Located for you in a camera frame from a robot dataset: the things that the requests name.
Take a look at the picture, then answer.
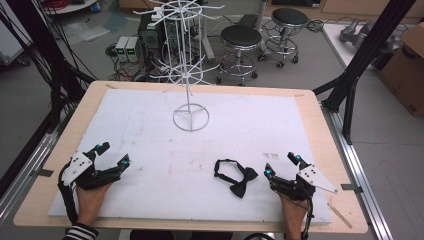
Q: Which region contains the grey machine part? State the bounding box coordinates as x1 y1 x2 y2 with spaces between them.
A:
339 17 405 54

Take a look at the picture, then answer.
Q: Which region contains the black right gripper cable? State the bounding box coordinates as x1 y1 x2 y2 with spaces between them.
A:
300 196 315 240

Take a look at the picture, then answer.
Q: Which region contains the black round stool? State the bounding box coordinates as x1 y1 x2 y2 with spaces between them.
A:
258 7 311 70
214 24 265 87

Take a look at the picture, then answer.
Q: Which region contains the wooden table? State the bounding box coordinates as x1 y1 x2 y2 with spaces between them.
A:
13 79 370 235

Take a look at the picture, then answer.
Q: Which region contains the aluminium rail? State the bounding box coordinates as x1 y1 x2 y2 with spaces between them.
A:
320 102 395 240
0 114 69 222

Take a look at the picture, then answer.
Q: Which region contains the thin wooden stick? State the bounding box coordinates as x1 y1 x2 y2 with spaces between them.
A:
326 201 354 230

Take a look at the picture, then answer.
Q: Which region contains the person's left hand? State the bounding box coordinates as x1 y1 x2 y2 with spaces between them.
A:
75 182 113 228

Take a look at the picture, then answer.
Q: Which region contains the white foam mat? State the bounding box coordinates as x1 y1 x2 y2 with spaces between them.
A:
48 87 333 225

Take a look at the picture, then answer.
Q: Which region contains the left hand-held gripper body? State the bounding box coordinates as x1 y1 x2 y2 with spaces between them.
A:
61 151 122 192

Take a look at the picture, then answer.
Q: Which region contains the white wire display rack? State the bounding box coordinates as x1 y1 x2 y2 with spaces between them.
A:
132 0 226 133

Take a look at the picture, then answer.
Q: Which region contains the tangle of floor cables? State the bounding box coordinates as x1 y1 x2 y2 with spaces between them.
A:
104 42 178 83

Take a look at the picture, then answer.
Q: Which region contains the clear plastic sheet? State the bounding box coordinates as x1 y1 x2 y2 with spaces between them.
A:
61 11 130 43

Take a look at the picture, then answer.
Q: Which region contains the white floor platform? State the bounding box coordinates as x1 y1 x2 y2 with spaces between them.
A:
321 22 412 72

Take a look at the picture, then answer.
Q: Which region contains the grey bench power supply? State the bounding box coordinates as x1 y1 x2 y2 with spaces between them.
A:
126 35 143 64
114 35 131 63

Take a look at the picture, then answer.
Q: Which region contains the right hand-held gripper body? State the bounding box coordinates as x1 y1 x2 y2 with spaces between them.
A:
271 164 339 202

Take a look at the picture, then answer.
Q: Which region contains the bundle of black cables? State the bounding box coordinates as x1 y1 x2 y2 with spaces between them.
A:
0 0 98 111

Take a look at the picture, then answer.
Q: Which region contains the white cabinet on casters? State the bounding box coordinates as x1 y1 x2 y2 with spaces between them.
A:
0 0 33 66

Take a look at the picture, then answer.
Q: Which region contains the black metal frame post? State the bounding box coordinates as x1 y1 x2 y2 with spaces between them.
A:
312 0 418 146
4 0 86 134

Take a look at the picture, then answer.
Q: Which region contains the person's right hand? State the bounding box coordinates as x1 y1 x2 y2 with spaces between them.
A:
279 194 310 231

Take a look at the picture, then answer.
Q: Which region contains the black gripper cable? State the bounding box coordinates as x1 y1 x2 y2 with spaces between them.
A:
57 160 80 225
300 196 315 240

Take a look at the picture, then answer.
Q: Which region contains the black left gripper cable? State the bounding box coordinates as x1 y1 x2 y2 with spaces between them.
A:
57 160 80 225

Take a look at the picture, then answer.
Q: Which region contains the grey desk leg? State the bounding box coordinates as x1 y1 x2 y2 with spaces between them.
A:
199 0 218 65

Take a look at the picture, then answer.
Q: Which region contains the brown cardboard box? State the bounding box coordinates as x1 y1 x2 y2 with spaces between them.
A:
377 22 424 118

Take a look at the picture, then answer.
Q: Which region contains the black computer tower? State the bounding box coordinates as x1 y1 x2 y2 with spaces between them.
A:
137 13 168 68

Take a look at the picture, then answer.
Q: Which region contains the black bow tie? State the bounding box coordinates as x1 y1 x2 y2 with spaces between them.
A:
213 158 260 200

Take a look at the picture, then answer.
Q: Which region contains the white round table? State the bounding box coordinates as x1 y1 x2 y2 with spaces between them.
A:
42 0 100 16

